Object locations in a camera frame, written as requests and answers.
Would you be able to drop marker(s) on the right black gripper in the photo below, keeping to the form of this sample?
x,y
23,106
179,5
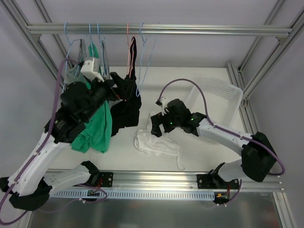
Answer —
x,y
156,123

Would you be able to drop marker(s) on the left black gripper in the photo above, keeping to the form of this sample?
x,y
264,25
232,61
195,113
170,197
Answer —
x,y
110,88

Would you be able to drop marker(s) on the white tank top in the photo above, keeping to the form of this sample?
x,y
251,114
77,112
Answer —
x,y
150,144

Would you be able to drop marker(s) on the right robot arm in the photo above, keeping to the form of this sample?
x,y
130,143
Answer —
x,y
257,154

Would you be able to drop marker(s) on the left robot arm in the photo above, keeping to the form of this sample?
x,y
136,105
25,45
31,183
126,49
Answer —
x,y
29,188

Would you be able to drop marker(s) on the dark grey tank top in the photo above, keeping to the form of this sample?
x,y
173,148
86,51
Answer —
x,y
105,58

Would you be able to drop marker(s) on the black tank top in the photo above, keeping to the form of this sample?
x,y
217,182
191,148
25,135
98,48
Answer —
x,y
126,112

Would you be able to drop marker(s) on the blue hanger with grey top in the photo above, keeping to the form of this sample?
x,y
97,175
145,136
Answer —
x,y
99,36

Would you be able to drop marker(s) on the green tank top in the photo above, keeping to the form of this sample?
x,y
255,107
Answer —
x,y
97,133

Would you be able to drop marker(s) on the pink hanger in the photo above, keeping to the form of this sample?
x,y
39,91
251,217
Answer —
x,y
129,49

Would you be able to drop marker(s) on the blue hanger under green top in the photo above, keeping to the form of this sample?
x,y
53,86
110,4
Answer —
x,y
93,52

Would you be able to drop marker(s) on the white plastic basket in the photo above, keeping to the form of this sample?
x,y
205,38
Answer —
x,y
223,99

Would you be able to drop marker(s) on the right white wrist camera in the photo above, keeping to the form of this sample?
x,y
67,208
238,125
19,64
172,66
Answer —
x,y
163,103

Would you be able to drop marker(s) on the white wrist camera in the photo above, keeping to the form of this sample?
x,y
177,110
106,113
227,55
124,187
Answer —
x,y
90,69
163,103

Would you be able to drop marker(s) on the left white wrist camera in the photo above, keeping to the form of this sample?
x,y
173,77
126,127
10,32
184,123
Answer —
x,y
90,69

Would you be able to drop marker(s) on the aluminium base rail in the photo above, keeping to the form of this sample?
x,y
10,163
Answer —
x,y
180,181

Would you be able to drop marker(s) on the aluminium hanging rail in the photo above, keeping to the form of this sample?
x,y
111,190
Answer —
x,y
155,29

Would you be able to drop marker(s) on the white slotted cable duct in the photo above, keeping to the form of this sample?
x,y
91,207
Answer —
x,y
136,194

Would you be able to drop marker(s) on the right aluminium frame strut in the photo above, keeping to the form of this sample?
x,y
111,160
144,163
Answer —
x,y
264,56

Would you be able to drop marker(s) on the aluminium frame strut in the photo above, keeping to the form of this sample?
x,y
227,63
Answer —
x,y
38,53
264,56

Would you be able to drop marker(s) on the left aluminium frame strut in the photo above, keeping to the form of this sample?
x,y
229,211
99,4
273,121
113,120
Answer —
x,y
38,53

